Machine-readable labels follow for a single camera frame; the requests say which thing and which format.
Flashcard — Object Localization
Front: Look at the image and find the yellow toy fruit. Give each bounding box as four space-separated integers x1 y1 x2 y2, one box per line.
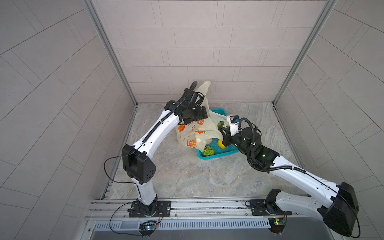
217 140 227 150

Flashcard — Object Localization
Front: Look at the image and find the green toy fruit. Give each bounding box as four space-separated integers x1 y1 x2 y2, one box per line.
203 146 215 157

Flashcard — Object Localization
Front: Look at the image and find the cream plastic bag fruit print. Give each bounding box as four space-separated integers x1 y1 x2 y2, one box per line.
175 97 229 151

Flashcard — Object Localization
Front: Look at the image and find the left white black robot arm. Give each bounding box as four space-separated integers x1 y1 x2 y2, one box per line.
122 89 208 216

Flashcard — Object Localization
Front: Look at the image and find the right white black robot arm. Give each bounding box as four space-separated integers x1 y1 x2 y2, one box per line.
219 126 360 237

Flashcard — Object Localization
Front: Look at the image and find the teal plastic basket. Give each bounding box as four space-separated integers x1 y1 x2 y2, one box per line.
197 108 239 160

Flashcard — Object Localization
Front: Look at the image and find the white vent grille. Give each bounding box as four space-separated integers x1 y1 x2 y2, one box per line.
94 219 271 232

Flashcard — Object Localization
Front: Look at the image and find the right circuit board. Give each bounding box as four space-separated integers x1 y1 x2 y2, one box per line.
268 218 286 234

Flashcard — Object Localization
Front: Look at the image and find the circuit board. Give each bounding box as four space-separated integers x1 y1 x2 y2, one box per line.
139 221 158 237
268 218 286 234

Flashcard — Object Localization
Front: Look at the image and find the left circuit board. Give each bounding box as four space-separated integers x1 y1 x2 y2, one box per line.
139 221 158 237

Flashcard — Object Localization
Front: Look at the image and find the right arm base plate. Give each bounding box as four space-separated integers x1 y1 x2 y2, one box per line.
245 200 293 216

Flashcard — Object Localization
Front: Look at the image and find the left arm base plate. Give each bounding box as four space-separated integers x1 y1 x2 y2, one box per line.
128 200 172 218

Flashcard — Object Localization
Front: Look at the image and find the aluminium mounting rail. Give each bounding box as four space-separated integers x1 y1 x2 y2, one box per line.
85 192 334 221

